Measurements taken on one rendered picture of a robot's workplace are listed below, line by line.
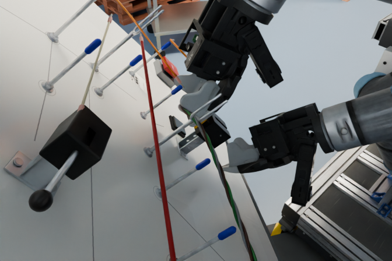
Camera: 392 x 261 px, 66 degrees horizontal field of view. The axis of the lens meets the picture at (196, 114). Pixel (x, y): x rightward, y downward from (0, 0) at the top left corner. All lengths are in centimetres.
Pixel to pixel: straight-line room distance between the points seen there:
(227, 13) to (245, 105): 197
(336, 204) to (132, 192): 140
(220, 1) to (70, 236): 31
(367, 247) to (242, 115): 117
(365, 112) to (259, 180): 145
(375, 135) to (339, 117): 5
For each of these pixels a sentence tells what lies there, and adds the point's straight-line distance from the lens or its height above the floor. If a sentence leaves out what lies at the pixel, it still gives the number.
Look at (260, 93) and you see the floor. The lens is 251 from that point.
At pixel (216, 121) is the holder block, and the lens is 53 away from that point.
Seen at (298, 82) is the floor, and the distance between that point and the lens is 271.
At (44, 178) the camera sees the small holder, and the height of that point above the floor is 133.
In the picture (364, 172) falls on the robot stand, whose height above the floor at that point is 21.
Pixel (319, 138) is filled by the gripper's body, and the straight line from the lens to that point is 52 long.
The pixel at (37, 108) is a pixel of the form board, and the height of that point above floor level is 133.
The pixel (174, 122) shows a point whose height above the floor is 112.
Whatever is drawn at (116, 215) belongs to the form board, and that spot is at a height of 125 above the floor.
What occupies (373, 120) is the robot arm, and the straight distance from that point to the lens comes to 51.
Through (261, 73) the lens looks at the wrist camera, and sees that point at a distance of 50.
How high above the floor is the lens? 154
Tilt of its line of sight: 43 degrees down
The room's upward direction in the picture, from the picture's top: straight up
